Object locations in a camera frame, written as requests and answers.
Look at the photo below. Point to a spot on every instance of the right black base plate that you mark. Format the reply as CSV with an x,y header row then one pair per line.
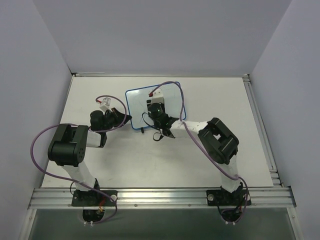
x,y
223,198

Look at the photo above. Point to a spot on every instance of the aluminium rail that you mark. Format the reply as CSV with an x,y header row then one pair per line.
x,y
161,198
262,132

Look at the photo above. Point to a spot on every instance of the aluminium right side rail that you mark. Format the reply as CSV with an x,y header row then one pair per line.
x,y
262,132

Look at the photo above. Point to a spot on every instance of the blue framed whiteboard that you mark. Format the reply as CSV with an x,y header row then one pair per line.
x,y
137,98

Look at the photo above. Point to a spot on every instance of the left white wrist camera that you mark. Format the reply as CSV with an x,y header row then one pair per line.
x,y
104,104

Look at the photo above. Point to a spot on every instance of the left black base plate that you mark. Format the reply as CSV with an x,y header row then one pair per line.
x,y
90,199

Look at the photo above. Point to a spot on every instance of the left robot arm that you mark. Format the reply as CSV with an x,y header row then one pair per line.
x,y
69,143

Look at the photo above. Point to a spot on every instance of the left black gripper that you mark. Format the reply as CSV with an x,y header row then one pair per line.
x,y
116,117

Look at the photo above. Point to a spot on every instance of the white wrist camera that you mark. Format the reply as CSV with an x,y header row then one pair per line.
x,y
156,96
104,104

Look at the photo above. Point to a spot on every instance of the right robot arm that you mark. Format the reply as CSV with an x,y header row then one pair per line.
x,y
213,137

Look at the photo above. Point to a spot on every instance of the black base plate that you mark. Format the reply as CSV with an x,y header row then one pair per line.
x,y
90,199
223,198

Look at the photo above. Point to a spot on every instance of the aluminium front rail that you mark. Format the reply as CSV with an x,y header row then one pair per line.
x,y
161,198

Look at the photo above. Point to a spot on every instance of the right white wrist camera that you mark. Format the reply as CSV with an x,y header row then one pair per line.
x,y
156,96

